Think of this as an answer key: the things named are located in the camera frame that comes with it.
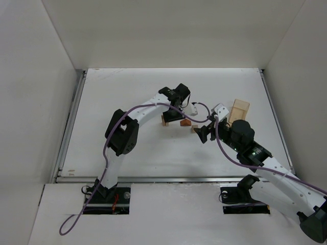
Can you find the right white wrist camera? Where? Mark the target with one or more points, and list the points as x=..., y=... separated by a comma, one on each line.
x=219, y=111

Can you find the left aluminium side rail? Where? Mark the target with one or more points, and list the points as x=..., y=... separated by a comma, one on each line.
x=69, y=124

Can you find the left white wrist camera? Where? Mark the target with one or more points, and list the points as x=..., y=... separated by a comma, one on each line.
x=192, y=110

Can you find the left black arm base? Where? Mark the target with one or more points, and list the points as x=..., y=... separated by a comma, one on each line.
x=114, y=201

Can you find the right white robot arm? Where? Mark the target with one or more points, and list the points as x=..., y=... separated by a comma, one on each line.
x=270, y=183

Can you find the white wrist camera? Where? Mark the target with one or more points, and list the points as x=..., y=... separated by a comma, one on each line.
x=192, y=110
x=219, y=111

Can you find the dark orange triangular block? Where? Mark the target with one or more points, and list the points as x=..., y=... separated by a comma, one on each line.
x=185, y=123

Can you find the aluminium table edge rail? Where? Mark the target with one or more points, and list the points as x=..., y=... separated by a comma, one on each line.
x=261, y=71

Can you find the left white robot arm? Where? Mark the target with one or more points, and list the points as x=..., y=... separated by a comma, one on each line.
x=122, y=132

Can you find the wooden box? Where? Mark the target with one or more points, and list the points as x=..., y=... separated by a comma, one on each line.
x=239, y=110

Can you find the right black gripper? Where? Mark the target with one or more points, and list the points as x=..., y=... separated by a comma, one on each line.
x=211, y=128

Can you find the front aluminium rail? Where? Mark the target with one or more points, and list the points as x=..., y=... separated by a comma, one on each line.
x=66, y=180

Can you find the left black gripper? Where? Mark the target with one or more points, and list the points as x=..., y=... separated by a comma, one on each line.
x=172, y=116

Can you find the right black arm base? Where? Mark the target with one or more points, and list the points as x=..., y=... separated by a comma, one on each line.
x=236, y=198

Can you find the long light wood block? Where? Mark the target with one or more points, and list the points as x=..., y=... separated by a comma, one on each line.
x=164, y=123

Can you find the small light wood cube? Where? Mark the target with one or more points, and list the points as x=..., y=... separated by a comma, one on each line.
x=194, y=128

